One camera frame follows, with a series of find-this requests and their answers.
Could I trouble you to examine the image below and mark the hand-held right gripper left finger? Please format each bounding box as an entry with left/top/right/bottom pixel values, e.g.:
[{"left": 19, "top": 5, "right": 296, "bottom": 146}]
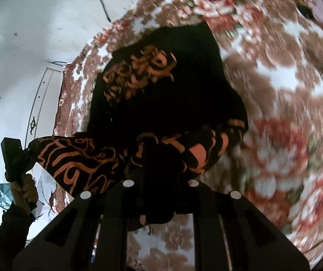
[{"left": 13, "top": 179, "right": 139, "bottom": 271}]

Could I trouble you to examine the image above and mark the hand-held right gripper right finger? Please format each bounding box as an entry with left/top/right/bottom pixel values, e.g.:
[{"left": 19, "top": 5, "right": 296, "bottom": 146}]
[{"left": 187, "top": 178, "right": 310, "bottom": 271}]

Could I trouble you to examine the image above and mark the black hoodie with orange print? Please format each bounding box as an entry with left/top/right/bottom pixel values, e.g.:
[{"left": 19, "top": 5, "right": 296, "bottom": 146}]
[{"left": 27, "top": 22, "right": 249, "bottom": 232}]

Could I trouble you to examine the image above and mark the person's left forearm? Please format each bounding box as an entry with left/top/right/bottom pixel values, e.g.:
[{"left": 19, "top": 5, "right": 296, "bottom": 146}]
[{"left": 0, "top": 203, "right": 36, "bottom": 260}]

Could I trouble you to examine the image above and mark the person's left hand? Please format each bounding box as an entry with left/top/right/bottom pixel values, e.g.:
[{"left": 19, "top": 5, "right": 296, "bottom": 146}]
[{"left": 9, "top": 173, "right": 39, "bottom": 213}]

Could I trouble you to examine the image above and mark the grey white crumpled cloth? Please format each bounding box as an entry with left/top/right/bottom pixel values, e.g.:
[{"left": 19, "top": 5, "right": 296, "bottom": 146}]
[{"left": 33, "top": 166, "right": 66, "bottom": 218}]

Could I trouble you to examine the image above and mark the white headboard panel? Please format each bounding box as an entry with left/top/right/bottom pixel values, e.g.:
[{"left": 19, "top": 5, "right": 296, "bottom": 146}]
[{"left": 26, "top": 61, "right": 66, "bottom": 136}]

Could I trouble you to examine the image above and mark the floral blanket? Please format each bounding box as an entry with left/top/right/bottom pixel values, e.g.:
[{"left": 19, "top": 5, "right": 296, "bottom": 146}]
[{"left": 52, "top": 0, "right": 323, "bottom": 271}]

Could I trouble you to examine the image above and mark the black power cable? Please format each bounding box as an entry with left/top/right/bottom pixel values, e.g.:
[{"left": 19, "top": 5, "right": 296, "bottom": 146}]
[{"left": 78, "top": 0, "right": 111, "bottom": 24}]

